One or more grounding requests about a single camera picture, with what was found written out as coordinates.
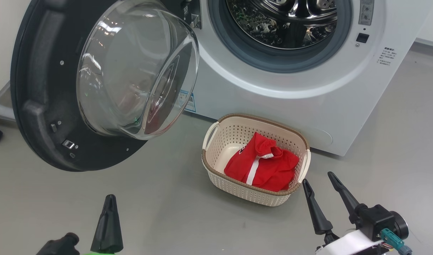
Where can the steel washing drum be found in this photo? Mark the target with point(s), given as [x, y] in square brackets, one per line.
[284, 24]

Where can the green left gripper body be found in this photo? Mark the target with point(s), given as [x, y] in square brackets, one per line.
[103, 254]

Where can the grey warning label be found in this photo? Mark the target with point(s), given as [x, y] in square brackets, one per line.
[366, 10]

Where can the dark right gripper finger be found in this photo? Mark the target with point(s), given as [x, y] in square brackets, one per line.
[317, 212]
[344, 194]

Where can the grey rubber door gasket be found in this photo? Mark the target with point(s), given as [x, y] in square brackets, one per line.
[237, 46]

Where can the blue energy label sticker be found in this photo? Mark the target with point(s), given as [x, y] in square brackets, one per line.
[189, 102]

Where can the cream perforated laundry basket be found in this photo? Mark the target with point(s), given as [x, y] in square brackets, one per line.
[230, 138]

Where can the red basketball jersey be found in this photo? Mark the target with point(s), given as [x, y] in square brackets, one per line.
[273, 170]

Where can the black round glass washer door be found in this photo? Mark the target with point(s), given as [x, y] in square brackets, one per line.
[35, 88]

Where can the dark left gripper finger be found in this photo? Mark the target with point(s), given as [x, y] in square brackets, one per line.
[108, 230]

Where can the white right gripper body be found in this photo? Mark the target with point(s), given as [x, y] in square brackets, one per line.
[347, 244]

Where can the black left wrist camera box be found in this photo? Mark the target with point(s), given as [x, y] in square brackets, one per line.
[58, 248]

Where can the white front-loading washing machine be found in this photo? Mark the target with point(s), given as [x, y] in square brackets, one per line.
[308, 106]

